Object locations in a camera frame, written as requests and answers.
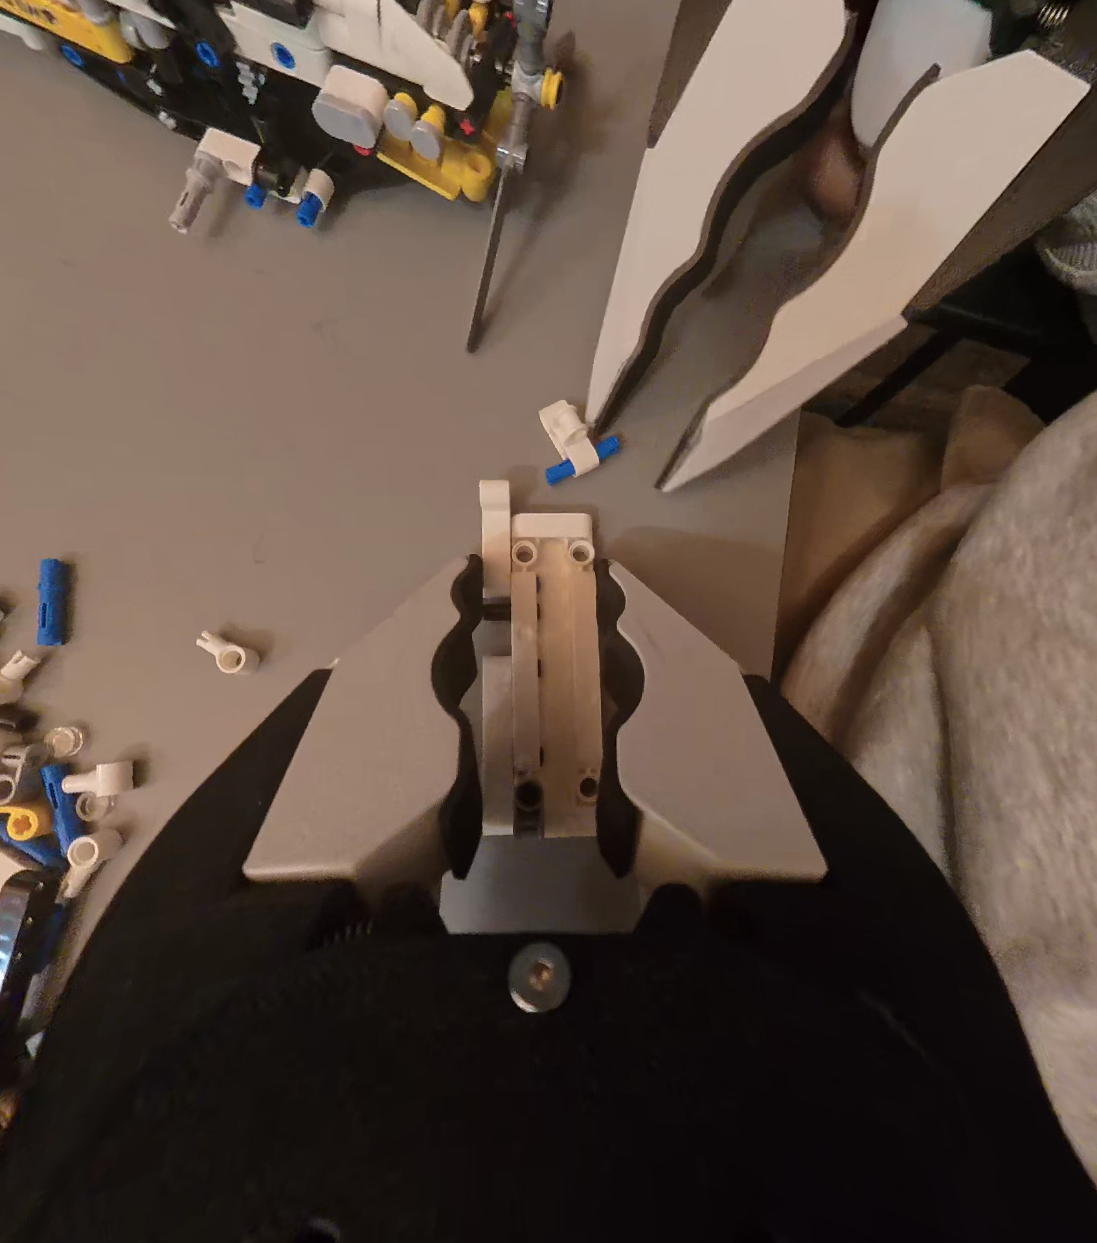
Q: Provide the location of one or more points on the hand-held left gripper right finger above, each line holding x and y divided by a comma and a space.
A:
713, 777

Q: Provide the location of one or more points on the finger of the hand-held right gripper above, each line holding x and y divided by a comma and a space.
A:
945, 174
694, 195

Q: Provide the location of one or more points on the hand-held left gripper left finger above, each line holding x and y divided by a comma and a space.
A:
364, 767

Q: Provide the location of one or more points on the white lego panel assembly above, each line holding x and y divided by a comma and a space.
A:
558, 680

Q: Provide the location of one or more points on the white connector with blue pin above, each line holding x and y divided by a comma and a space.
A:
567, 427

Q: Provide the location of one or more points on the small white lego connector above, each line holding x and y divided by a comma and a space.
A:
234, 658

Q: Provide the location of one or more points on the long black lego axle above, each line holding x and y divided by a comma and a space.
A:
495, 252

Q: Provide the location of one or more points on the blue lego pin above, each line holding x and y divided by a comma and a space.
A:
52, 603

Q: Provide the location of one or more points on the large lego vehicle model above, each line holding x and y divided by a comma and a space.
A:
316, 58

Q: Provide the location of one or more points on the person's right hand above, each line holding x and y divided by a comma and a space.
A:
835, 171

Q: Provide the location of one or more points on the beige cloth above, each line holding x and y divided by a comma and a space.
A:
879, 505

